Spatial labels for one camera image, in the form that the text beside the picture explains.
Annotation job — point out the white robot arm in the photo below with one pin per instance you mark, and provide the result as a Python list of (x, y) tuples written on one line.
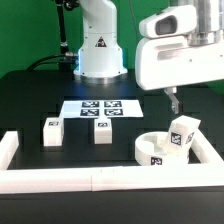
[(101, 59)]

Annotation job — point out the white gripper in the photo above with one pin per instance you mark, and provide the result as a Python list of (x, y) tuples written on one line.
[(170, 62)]

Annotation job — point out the white marker sheet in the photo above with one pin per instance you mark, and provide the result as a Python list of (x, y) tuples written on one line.
[(96, 108)]

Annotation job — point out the white U-shaped fence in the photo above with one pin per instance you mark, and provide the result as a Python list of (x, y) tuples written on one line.
[(102, 178)]

